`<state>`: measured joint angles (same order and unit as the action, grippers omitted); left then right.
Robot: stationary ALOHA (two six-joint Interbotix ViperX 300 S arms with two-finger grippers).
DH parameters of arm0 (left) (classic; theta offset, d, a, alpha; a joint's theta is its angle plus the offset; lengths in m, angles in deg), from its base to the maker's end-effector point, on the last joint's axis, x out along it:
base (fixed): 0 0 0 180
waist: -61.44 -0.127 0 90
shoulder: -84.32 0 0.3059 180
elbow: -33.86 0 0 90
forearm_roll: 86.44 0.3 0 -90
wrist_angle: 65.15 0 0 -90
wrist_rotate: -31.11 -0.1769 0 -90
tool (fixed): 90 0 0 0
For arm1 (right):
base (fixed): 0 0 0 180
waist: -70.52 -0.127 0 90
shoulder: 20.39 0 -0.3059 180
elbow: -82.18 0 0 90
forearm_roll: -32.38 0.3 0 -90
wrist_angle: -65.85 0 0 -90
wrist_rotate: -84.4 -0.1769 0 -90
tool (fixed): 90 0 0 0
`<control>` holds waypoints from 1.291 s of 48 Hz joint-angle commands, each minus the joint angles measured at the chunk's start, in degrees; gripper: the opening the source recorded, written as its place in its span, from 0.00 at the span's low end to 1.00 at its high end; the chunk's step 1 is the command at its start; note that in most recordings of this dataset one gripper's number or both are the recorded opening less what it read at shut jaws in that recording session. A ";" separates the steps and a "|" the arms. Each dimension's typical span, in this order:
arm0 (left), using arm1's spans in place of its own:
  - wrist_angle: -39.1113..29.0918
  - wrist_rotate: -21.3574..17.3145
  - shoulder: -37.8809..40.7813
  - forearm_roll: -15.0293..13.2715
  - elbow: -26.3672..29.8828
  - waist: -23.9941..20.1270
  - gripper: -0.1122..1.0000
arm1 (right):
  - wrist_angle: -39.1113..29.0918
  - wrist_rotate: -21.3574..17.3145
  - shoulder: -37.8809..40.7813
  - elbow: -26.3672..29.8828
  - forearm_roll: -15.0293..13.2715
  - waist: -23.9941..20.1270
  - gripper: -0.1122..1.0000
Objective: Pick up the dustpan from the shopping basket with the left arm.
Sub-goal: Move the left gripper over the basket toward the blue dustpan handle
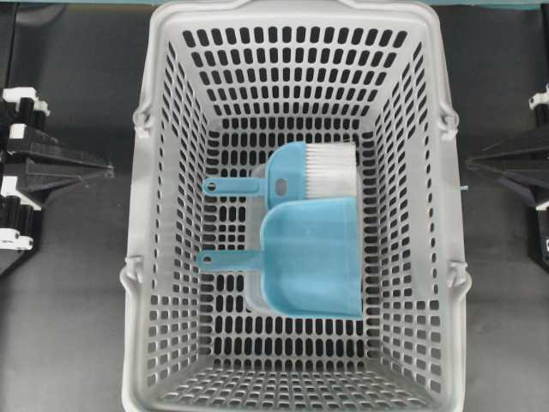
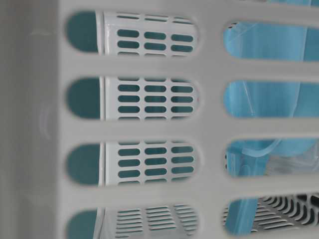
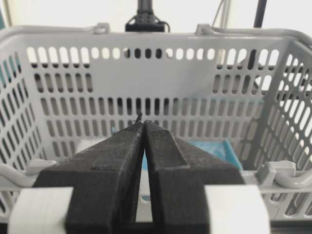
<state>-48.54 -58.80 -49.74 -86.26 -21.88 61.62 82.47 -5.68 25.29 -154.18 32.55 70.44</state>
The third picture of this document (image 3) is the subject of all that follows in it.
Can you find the grey basket handle far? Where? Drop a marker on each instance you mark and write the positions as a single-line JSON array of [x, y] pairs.
[[202, 29]]

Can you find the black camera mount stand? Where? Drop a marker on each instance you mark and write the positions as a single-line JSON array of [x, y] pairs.
[[145, 20]]

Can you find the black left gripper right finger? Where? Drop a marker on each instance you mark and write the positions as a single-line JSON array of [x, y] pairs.
[[178, 173]]

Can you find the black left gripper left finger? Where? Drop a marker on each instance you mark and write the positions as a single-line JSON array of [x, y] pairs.
[[105, 179]]

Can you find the grey plastic shopping basket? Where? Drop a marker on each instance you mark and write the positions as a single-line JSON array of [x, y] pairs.
[[60, 92]]

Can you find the blue plastic dustpan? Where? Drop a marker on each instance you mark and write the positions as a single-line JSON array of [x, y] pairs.
[[221, 149]]

